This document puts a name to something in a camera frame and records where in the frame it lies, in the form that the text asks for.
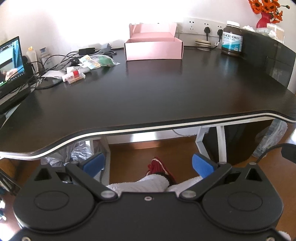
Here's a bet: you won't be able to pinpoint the orange artificial flowers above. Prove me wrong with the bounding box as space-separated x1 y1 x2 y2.
248 0 290 24

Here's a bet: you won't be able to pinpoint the black glossy appliance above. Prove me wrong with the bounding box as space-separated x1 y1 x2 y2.
240 28 296 94

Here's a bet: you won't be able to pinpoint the yellow packet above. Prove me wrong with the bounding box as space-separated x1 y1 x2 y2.
79 55 101 69

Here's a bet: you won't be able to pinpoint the white tube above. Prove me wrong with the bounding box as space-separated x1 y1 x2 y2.
67 65 90 73

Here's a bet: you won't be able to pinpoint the white fleece trousers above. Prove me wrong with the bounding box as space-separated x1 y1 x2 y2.
105 174 207 193

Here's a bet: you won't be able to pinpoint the white desk frame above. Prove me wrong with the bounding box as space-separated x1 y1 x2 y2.
89 125 226 163

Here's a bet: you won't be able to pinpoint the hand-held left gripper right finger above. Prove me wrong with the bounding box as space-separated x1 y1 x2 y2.
179 153 263 201

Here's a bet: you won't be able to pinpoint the clear cotton swab box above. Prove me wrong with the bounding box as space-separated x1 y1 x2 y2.
267 23 285 43

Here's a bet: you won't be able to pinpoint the brown supplement bottle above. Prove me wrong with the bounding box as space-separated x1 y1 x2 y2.
221 21 244 56

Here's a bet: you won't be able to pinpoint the red and white glue stick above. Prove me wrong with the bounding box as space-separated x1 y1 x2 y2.
62 71 86 81

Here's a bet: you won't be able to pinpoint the black computer tower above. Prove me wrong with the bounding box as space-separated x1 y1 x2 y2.
202 120 274 165

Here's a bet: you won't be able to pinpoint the white wall socket strip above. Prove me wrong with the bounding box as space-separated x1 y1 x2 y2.
183 17 228 36

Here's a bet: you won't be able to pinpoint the white bottle yellow cap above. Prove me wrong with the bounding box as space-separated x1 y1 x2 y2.
26 46 38 73

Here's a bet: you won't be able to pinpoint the green packet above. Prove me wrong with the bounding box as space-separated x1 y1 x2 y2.
99 56 115 67

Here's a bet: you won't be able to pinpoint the red vase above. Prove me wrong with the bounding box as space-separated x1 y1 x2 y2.
256 11 274 29

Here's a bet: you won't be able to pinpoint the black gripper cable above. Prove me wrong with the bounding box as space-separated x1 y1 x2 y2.
255 144 285 164

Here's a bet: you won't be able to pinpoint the pink cardboard box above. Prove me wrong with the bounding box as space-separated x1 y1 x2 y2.
124 22 184 61

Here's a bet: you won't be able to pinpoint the red shoe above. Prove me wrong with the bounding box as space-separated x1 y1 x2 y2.
147 157 176 186

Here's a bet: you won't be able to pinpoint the clear plastic bag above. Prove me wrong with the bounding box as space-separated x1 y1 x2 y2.
40 140 102 168
252 118 288 158

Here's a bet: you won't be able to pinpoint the small bottle blue label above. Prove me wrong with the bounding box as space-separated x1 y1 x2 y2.
39 47 50 66

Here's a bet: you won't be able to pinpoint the white paper sheet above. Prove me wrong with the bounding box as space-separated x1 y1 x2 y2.
42 70 67 79

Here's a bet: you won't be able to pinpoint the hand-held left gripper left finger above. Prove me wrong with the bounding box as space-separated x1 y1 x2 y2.
34 152 118 202

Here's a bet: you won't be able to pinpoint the bundle of black cables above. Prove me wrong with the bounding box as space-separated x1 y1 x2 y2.
23 49 117 90

